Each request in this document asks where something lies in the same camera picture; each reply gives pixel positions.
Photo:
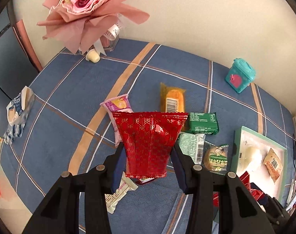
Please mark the dark green snack packet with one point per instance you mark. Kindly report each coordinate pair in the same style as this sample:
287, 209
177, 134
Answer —
203, 123

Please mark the white bun in clear bag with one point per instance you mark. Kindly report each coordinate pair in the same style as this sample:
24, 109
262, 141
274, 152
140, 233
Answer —
250, 153

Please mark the blue and white bag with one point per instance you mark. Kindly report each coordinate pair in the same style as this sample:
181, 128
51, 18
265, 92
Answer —
16, 109

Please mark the teal toy box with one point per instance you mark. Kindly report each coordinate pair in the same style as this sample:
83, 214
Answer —
238, 78

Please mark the pink rose bouquet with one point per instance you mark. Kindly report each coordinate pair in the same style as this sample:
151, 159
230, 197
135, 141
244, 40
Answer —
84, 2

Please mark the pink wooden frame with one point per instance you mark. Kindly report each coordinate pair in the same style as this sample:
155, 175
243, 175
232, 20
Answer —
26, 43

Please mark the beige snack packet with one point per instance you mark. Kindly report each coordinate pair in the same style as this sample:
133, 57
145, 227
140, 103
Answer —
272, 163

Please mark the round cookie packet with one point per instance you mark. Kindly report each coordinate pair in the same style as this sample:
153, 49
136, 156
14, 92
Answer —
215, 156

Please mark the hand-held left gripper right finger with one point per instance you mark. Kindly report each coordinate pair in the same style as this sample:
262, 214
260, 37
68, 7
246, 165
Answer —
181, 175

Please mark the white snack packet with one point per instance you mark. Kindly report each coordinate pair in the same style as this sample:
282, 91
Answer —
113, 197

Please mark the clear acrylic box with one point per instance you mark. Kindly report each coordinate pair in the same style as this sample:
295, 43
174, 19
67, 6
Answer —
109, 42

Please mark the mint green snack packet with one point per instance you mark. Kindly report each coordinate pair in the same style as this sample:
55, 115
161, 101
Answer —
190, 143

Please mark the dark grey panel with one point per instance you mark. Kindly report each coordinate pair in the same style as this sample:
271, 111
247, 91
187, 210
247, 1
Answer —
6, 53

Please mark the pink cake roll packet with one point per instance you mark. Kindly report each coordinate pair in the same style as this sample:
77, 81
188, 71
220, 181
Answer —
118, 103

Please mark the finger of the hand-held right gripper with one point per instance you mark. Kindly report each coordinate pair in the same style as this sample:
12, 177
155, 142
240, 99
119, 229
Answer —
275, 208

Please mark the orange snack packet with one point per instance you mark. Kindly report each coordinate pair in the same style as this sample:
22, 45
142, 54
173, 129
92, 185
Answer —
173, 100

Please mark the pile of stationery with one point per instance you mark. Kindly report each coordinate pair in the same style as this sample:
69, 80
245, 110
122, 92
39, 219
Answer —
295, 190

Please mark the blue plaid cloth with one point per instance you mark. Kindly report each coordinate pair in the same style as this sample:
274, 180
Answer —
65, 90

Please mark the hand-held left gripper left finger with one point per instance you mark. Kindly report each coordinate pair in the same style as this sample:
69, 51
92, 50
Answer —
116, 175

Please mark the white box with green rim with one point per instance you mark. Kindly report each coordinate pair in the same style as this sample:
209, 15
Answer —
260, 139

